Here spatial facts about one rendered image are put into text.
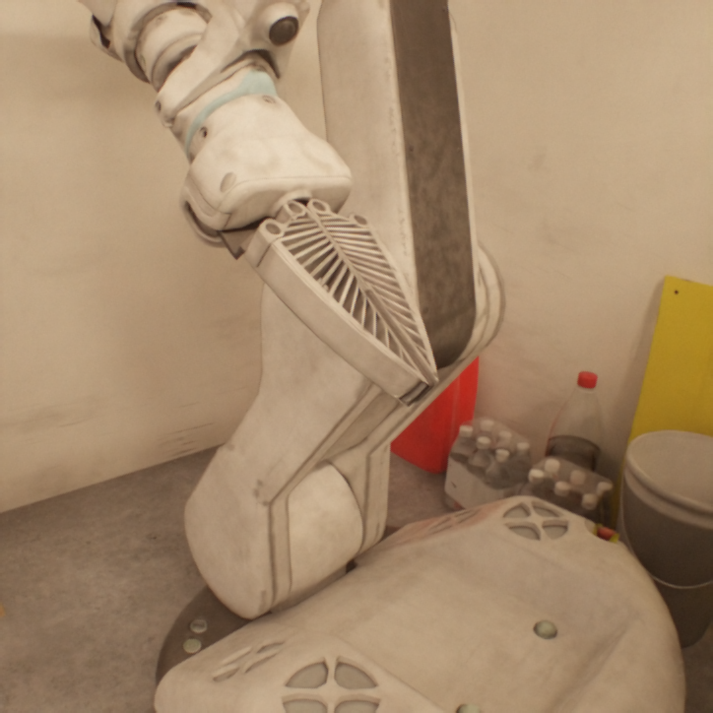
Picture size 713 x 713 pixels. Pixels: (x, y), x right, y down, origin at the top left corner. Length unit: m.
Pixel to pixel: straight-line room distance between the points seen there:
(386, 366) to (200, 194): 0.13
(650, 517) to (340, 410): 0.68
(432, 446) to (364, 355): 1.28
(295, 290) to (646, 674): 0.54
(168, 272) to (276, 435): 0.94
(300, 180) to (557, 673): 0.59
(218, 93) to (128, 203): 1.08
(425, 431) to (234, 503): 0.91
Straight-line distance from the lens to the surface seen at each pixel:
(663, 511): 1.04
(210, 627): 0.88
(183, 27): 0.43
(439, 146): 0.56
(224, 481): 0.72
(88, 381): 1.49
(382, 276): 0.32
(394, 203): 0.51
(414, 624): 0.74
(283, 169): 0.33
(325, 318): 0.28
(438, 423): 1.52
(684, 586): 1.13
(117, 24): 0.46
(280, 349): 0.56
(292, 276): 0.29
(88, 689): 1.11
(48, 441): 1.52
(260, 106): 0.35
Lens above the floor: 0.83
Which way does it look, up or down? 19 degrees down
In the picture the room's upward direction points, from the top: 3 degrees clockwise
